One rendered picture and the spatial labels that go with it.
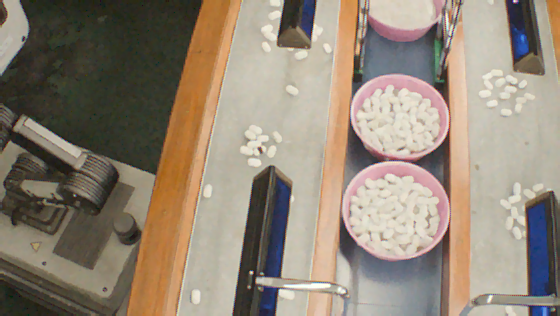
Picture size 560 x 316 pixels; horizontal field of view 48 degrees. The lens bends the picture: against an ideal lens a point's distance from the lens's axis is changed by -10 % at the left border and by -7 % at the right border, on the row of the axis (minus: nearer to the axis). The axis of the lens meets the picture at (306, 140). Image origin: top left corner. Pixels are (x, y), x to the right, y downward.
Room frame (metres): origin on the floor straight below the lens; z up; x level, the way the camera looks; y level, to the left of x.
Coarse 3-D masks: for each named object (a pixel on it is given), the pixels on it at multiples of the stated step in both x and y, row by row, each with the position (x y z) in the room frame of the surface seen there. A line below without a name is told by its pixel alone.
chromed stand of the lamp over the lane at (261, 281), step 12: (264, 276) 0.43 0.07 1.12; (276, 288) 0.41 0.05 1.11; (288, 288) 0.41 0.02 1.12; (300, 288) 0.41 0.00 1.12; (312, 288) 0.41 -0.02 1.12; (324, 288) 0.41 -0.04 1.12; (336, 288) 0.41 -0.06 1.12; (348, 288) 0.42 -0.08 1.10; (348, 300) 0.40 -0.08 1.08; (336, 312) 0.40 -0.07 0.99
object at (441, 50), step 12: (444, 0) 1.35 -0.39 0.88; (456, 0) 1.20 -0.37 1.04; (444, 12) 1.34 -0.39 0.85; (456, 12) 1.20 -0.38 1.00; (444, 24) 1.29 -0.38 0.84; (456, 24) 1.20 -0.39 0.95; (444, 36) 1.25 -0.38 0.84; (432, 48) 1.34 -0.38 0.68; (444, 48) 1.20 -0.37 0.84; (432, 60) 1.29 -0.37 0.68; (444, 60) 1.20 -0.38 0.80; (444, 72) 1.20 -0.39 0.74; (444, 84) 1.18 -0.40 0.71
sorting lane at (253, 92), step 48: (336, 0) 1.47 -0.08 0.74; (240, 48) 1.27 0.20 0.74; (240, 96) 1.09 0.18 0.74; (288, 96) 1.10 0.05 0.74; (240, 144) 0.94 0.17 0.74; (288, 144) 0.94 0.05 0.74; (240, 192) 0.80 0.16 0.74; (192, 240) 0.66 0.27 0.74; (240, 240) 0.67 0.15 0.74; (288, 240) 0.67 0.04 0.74; (192, 288) 0.53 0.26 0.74
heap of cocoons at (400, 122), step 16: (384, 96) 1.10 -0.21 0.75; (400, 96) 1.11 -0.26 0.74; (416, 96) 1.11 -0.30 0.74; (368, 112) 1.06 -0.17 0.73; (384, 112) 1.05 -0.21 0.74; (400, 112) 1.05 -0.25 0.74; (416, 112) 1.06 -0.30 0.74; (432, 112) 1.06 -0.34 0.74; (368, 128) 1.00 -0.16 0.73; (384, 128) 1.00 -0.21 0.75; (400, 128) 1.01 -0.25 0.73; (416, 128) 1.00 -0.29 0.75; (432, 128) 1.01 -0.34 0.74; (384, 144) 0.95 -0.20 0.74; (400, 144) 0.95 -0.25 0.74; (416, 144) 0.95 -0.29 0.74; (432, 144) 0.95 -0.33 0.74; (384, 160) 0.91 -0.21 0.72; (400, 160) 0.91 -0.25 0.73
